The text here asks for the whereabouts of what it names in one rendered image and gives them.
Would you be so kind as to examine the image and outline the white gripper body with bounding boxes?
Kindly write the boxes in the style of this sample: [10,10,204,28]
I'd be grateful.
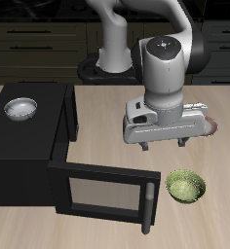
[122,102,210,144]

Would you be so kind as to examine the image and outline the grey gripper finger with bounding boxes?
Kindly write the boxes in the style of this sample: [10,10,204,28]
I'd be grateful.
[137,141,150,152]
[177,136,191,148]

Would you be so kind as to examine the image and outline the brown plate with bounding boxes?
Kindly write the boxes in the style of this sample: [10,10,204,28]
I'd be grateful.
[203,116,219,138]

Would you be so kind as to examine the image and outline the green bowl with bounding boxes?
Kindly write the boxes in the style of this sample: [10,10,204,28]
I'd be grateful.
[165,169,208,204]

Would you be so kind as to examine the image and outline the grey bowl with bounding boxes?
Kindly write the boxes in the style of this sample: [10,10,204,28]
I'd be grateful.
[3,97,39,123]

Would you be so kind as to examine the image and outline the black microwave oven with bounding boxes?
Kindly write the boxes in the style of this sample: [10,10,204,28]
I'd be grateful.
[0,82,162,235]

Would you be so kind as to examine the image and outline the dark kitchen cupboards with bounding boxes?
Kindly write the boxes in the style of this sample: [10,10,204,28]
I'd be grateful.
[0,0,230,86]

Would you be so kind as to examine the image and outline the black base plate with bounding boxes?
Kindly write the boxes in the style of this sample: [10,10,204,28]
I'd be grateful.
[76,52,144,86]

